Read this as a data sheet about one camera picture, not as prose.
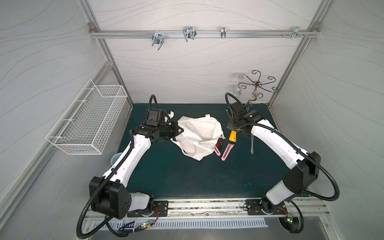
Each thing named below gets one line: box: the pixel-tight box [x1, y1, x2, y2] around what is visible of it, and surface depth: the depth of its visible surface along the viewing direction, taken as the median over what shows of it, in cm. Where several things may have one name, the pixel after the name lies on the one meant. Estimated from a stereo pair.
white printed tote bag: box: [170, 114, 226, 161], surface depth 87 cm
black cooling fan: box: [278, 216, 301, 234], surface depth 73 cm
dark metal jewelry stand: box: [238, 70, 279, 112], surface depth 92 cm
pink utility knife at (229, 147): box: [221, 143, 235, 161], surface depth 95 cm
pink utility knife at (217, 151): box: [214, 145, 221, 157], surface depth 95 cm
